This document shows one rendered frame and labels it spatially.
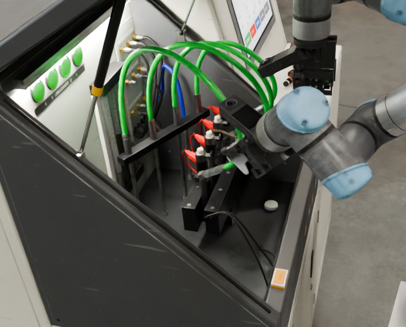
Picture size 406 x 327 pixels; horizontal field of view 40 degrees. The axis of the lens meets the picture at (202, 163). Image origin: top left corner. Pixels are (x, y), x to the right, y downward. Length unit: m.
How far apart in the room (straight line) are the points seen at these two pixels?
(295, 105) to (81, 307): 0.76
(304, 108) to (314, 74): 0.30
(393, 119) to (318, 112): 0.14
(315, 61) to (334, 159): 0.33
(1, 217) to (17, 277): 0.19
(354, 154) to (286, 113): 0.13
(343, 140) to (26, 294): 0.88
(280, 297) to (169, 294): 0.24
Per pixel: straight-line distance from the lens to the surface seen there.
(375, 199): 3.08
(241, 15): 1.83
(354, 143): 0.94
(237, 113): 1.07
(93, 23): 1.38
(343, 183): 0.91
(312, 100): 0.89
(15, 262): 1.39
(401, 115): 0.96
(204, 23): 1.63
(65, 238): 1.23
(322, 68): 1.19
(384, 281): 2.65
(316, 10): 1.12
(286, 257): 1.35
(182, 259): 1.14
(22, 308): 1.51
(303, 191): 1.54
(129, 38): 1.63
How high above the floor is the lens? 1.89
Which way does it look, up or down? 35 degrees down
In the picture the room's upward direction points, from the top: 6 degrees counter-clockwise
